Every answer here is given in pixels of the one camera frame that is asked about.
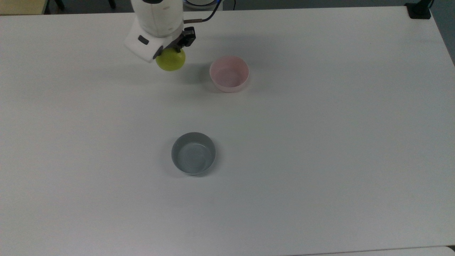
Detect yellow wooden board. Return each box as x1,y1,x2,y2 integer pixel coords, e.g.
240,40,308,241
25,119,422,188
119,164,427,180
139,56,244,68
0,0,49,15

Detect pink bowl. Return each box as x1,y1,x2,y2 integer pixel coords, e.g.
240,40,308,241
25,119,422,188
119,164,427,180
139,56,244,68
209,55,250,94

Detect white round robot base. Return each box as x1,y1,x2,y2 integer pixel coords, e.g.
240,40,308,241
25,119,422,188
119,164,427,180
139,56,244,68
183,0,224,11

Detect black table clamp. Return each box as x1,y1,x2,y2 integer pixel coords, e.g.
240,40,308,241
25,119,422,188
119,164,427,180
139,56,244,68
405,0,435,20

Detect grey bowl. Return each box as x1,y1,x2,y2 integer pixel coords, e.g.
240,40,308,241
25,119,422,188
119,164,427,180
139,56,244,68
171,132,217,176

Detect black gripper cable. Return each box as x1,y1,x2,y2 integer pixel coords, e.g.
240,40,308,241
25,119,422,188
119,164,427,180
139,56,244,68
183,0,219,24

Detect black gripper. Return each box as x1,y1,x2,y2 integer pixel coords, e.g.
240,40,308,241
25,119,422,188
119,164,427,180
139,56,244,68
165,26,197,52

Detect green pear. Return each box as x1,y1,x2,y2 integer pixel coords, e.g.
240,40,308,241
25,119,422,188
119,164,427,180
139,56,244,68
155,48,186,72

